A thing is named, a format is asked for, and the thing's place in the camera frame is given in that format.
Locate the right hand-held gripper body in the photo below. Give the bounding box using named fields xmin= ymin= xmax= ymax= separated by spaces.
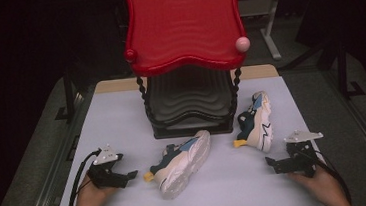
xmin=282 ymin=128 xmax=328 ymax=180

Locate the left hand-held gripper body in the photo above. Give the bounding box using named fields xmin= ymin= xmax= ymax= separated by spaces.
xmin=84 ymin=142 xmax=130 ymax=193

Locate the white and navy chunky sneaker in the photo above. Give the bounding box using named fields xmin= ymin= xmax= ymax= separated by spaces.
xmin=228 ymin=89 xmax=276 ymax=157
xmin=140 ymin=129 xmax=217 ymax=203

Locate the red and black shoe rack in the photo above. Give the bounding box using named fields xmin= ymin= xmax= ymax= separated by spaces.
xmin=119 ymin=0 xmax=259 ymax=143

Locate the person's left hand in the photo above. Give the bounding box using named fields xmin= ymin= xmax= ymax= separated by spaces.
xmin=71 ymin=170 xmax=122 ymax=206

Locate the person's right hand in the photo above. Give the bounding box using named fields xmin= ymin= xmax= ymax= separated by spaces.
xmin=287 ymin=163 xmax=347 ymax=206

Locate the black metal stand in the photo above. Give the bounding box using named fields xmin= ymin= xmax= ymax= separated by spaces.
xmin=49 ymin=63 xmax=85 ymax=125
xmin=332 ymin=38 xmax=366 ymax=101

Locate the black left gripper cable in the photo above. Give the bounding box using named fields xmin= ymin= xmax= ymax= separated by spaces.
xmin=61 ymin=148 xmax=108 ymax=206

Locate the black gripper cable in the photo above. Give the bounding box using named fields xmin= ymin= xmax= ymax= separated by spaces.
xmin=303 ymin=145 xmax=353 ymax=206
xmin=61 ymin=148 xmax=108 ymax=206

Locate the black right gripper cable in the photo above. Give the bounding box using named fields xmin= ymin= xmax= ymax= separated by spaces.
xmin=303 ymin=145 xmax=353 ymax=206

